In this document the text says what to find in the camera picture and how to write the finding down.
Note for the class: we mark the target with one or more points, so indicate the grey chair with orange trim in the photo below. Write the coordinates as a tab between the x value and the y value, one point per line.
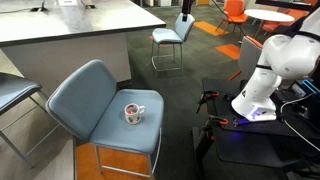
248	56

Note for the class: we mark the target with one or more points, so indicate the orange lounge chair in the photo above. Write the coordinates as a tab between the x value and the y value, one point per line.
235	10
296	14

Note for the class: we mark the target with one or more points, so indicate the white patterned ceramic mug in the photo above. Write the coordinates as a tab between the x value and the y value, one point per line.
133	118

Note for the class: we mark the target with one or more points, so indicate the black box with blue light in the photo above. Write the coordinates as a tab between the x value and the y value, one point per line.
300	89

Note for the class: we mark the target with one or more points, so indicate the blue padded metal-leg chair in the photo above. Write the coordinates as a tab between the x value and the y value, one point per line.
166	35
80	96
13	88

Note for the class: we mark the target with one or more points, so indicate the round white table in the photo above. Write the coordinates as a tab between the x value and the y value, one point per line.
266	15

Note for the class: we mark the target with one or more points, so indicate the black desk power socket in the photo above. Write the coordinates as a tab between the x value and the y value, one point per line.
39	9

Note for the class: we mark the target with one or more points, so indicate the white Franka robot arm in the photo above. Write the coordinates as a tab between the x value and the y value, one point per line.
290	53

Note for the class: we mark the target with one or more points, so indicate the grey-top kitchen island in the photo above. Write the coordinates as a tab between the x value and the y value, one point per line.
66	56

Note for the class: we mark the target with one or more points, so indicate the black orange bar clamp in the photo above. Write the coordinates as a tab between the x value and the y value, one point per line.
208	95
220	120

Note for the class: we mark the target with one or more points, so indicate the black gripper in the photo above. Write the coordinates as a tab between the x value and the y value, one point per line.
187	6

